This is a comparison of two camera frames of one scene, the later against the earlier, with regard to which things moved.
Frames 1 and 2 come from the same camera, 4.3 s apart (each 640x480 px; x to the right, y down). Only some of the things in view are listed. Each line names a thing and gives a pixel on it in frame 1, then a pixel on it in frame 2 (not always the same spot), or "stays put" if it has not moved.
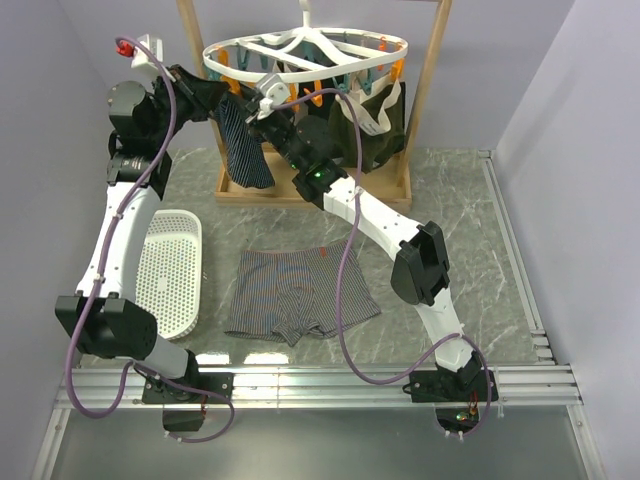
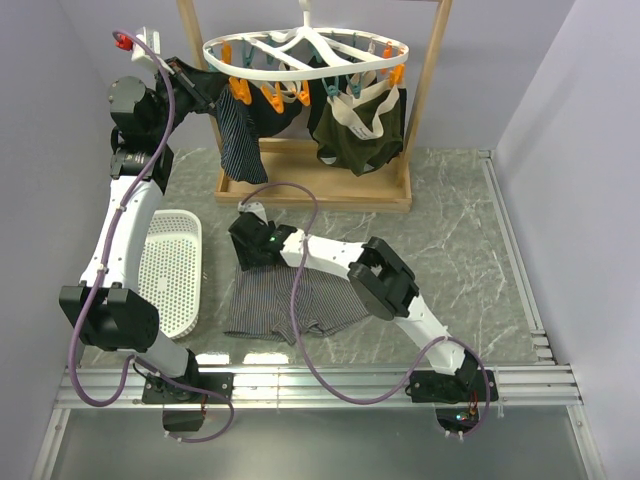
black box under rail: (182, 420) stays put
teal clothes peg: (366, 82) → (355, 83)
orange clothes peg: (318, 99) → (304, 93)
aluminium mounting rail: (538, 389) stays put
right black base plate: (428, 387) stays put
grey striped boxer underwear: (291, 294) stays put
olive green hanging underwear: (380, 108) stays put
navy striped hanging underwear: (246, 159) stays put
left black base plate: (159, 391) stays put
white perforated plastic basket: (169, 271) stays put
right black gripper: (251, 116) → (247, 260)
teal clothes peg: (345, 86) → (331, 89)
